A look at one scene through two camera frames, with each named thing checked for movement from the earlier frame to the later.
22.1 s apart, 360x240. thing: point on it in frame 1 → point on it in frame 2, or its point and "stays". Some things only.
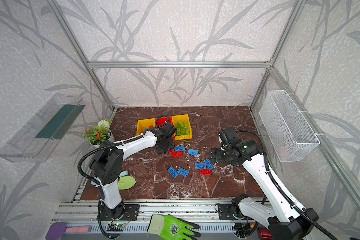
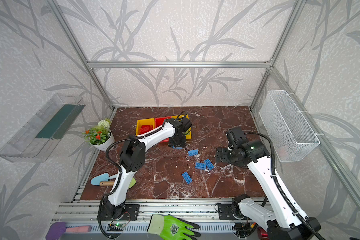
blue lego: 191,151 stays
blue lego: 173,172 → 187,177
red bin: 162,120 stays
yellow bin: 181,118 stays
